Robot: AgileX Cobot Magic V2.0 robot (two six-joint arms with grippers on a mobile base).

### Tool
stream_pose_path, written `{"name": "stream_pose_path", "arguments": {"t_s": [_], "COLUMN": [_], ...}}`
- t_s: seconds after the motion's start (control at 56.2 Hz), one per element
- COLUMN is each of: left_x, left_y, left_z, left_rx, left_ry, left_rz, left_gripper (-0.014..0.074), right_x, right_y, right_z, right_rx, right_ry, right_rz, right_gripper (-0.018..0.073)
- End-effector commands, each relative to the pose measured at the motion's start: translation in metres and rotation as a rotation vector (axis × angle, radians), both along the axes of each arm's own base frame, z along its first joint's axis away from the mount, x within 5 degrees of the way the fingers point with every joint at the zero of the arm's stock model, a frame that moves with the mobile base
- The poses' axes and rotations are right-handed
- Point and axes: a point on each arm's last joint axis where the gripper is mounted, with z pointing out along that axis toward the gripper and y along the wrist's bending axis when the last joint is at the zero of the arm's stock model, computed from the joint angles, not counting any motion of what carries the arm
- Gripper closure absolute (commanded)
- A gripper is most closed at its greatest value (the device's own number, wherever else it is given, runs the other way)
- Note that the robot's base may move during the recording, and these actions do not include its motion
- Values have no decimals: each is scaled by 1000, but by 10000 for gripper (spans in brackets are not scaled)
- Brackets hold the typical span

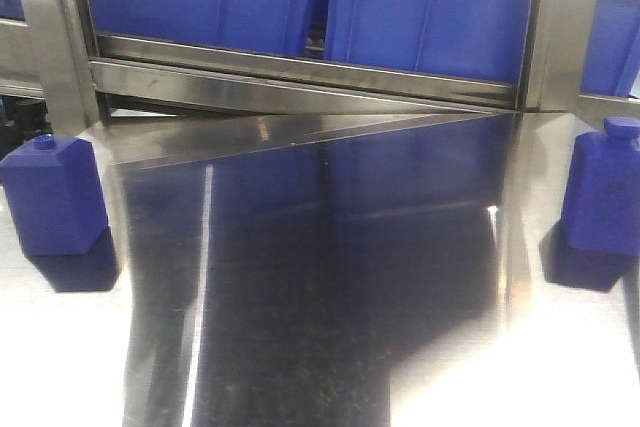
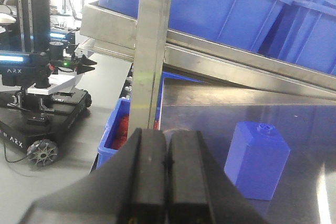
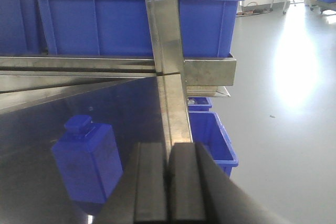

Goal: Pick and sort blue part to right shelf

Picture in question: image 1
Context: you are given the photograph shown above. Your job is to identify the blue bottle-shaped part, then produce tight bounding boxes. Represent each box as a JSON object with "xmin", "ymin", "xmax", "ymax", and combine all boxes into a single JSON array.
[
  {"xmin": 561, "ymin": 117, "xmax": 639, "ymax": 256},
  {"xmin": 1, "ymin": 134, "xmax": 108, "ymax": 256}
]

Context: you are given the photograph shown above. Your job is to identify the blue plastic bin middle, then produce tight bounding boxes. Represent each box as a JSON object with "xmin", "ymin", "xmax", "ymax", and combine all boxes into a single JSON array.
[{"xmin": 324, "ymin": 0, "xmax": 531, "ymax": 84}]

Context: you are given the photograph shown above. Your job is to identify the blue plastic bin right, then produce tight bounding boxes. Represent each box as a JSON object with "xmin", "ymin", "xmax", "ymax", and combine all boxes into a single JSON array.
[{"xmin": 581, "ymin": 0, "xmax": 639, "ymax": 97}]

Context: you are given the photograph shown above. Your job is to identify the stainless steel shelf frame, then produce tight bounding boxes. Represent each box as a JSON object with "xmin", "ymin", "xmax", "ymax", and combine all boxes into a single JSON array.
[{"xmin": 0, "ymin": 0, "xmax": 640, "ymax": 133}]

